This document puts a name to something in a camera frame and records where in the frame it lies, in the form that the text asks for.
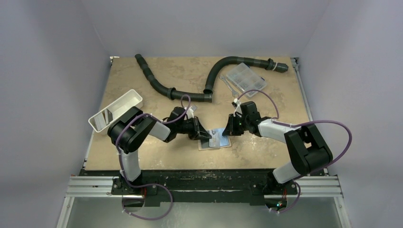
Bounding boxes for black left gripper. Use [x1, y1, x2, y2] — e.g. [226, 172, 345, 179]
[176, 115, 211, 140]

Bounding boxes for silver cards in tray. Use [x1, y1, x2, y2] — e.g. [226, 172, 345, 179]
[94, 109, 113, 131]

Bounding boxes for beige card holder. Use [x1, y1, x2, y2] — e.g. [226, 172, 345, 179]
[198, 128, 231, 151]

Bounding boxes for clear plastic compartment box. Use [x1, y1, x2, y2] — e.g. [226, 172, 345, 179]
[226, 63, 267, 93]

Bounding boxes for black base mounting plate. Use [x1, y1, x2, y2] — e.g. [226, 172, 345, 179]
[78, 169, 326, 208]

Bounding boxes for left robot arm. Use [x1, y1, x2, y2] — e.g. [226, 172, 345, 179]
[107, 106, 211, 194]

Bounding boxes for long dark corrugated hose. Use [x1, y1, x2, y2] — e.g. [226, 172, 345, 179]
[134, 54, 213, 104]

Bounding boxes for aluminium frame rail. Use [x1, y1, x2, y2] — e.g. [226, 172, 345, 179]
[57, 175, 352, 228]

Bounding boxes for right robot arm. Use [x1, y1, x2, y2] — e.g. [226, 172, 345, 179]
[222, 100, 333, 193]

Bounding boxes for white plastic tray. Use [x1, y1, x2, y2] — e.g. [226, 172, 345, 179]
[88, 89, 143, 134]

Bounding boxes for silver open-end wrench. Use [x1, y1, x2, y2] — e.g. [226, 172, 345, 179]
[219, 75, 239, 98]

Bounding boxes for curved dark corrugated hose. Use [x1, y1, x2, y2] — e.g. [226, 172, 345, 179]
[203, 56, 289, 95]

